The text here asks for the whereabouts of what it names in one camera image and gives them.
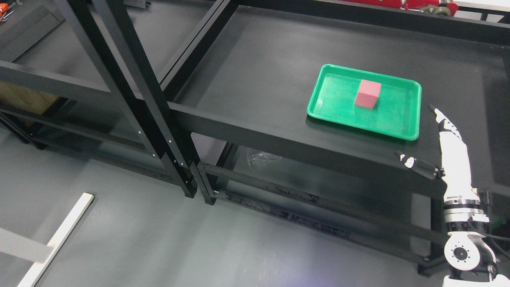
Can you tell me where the clear plastic bag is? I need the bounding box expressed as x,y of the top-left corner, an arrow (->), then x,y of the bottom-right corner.
246,147 -> 283,171

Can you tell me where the black metal shelf left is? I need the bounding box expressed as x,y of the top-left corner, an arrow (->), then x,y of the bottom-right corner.
1,0 -> 213,198

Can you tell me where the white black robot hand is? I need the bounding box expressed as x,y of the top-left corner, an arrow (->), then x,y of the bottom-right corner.
394,105 -> 480,203

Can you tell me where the red metal beam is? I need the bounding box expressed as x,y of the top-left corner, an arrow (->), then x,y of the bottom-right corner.
350,0 -> 459,16

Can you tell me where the pink foam block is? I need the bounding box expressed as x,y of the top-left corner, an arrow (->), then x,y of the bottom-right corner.
355,79 -> 382,110

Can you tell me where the black metal shelf right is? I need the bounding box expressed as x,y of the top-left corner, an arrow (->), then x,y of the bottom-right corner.
159,0 -> 510,277

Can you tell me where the black metal shelf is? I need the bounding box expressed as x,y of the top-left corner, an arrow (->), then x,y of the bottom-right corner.
1,0 -> 213,198
159,0 -> 510,277

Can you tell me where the white table leg frame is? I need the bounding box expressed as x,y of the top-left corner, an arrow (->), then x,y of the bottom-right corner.
0,193 -> 95,287

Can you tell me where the green plastic tray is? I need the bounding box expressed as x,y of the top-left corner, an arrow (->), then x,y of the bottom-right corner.
307,64 -> 422,141

